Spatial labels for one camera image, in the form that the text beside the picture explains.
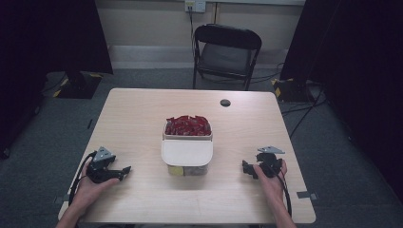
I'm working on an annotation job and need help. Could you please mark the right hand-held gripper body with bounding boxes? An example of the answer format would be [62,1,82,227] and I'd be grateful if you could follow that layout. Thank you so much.
[255,145,286,180]

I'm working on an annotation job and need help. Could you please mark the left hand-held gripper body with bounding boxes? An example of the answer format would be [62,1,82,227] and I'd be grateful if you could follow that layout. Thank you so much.
[86,145,117,184]

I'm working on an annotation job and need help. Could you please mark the person's right hand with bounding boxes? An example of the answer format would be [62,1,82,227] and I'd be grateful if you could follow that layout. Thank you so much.
[252,159,289,204]

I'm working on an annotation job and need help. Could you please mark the person's left hand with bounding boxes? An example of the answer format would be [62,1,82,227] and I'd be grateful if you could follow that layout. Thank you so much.
[73,162,121,210]

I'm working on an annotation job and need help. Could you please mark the grey tape strip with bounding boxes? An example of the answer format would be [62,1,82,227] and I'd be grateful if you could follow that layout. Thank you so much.
[52,194,71,204]
[296,190,319,200]

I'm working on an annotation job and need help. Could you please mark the white box lid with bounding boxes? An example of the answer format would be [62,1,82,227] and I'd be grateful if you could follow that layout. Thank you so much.
[161,139,214,167]

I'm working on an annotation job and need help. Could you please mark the beige storage box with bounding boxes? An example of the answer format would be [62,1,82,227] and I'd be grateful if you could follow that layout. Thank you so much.
[161,121,214,177]

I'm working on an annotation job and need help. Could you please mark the pile of red packets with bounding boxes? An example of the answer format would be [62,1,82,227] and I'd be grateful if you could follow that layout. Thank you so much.
[164,114,212,137]

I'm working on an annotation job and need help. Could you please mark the black stand base striped tape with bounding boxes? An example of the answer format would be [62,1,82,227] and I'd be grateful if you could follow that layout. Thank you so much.
[270,77,318,104]
[52,70,105,100]

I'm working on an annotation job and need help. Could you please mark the black folding chair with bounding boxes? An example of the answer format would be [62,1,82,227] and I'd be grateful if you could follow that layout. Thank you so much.
[191,23,263,91]

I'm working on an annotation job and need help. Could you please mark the dark curtain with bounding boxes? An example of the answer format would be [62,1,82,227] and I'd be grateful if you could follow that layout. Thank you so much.
[279,0,403,202]
[0,0,114,161]

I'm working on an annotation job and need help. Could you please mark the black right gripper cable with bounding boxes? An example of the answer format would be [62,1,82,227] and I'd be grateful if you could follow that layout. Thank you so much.
[275,170,293,219]

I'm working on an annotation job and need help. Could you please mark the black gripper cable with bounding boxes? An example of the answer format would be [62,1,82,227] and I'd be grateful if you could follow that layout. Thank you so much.
[67,150,98,207]
[275,170,293,219]

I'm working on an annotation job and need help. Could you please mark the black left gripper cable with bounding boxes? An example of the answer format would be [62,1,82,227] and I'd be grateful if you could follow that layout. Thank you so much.
[67,150,98,207]

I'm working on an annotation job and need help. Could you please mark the black floor cables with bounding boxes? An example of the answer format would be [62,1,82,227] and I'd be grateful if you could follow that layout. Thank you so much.
[280,84,328,140]

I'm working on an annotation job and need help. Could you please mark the black wall socket cable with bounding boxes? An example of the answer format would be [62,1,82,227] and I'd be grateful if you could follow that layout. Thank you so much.
[188,5,200,66]

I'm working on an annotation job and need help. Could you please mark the white wall socket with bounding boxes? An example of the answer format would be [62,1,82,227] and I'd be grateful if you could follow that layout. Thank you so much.
[184,0,207,13]

